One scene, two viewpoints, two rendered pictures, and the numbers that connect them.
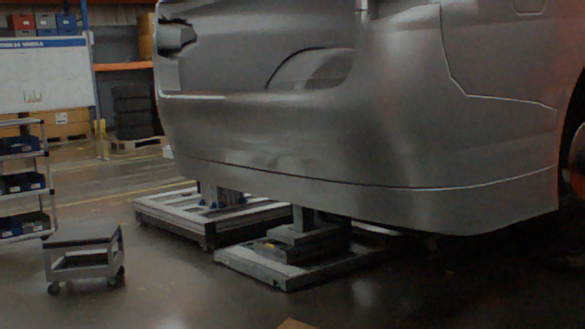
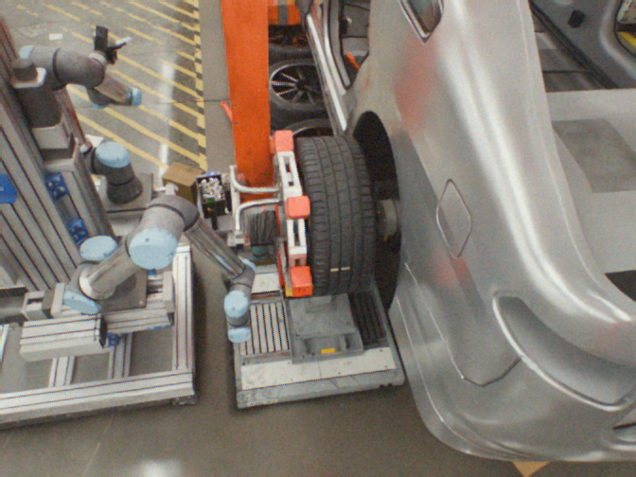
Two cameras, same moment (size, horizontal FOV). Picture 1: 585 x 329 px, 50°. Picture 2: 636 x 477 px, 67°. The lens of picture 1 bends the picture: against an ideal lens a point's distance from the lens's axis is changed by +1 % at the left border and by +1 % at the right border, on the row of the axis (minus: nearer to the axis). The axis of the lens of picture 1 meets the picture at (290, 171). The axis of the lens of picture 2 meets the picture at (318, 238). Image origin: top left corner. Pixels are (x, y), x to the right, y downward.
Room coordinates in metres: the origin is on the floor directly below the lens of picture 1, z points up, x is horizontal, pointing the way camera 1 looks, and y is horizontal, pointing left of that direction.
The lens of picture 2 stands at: (3.45, 1.24, 2.34)
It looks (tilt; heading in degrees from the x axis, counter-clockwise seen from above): 50 degrees down; 292
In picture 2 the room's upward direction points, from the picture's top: 5 degrees clockwise
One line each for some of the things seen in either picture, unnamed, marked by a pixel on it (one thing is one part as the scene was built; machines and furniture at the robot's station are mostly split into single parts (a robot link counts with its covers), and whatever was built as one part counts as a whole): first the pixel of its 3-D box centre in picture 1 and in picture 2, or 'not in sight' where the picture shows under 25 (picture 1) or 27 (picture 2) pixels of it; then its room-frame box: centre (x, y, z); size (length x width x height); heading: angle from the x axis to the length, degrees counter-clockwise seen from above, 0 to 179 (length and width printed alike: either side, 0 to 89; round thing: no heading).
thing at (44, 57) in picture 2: not in sight; (64, 115); (4.92, 0.25, 1.19); 0.15 x 0.12 x 0.55; 22
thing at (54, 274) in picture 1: (86, 258); not in sight; (3.80, 1.32, 0.17); 0.43 x 0.36 x 0.34; 94
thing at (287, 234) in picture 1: (303, 214); (320, 287); (3.94, -0.06, 0.32); 0.40 x 0.30 x 0.28; 126
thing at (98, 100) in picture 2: not in sight; (100, 95); (5.00, 0.00, 1.12); 0.11 x 0.08 x 0.11; 22
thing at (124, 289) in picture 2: not in sight; (112, 275); (4.50, 0.60, 0.87); 0.15 x 0.15 x 0.10
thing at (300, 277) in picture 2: not in sight; (300, 281); (3.89, 0.29, 0.85); 0.09 x 0.08 x 0.07; 126
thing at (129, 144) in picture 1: (151, 113); not in sight; (11.32, 2.45, 0.55); 1.40 x 0.80 x 1.09; 128
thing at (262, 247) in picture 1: (301, 243); (319, 313); (3.92, -0.03, 0.13); 0.50 x 0.36 x 0.10; 126
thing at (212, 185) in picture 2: not in sight; (212, 195); (4.65, -0.20, 0.51); 0.20 x 0.14 x 0.13; 133
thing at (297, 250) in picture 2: not in sight; (288, 220); (4.08, 0.04, 0.85); 0.54 x 0.07 x 0.54; 126
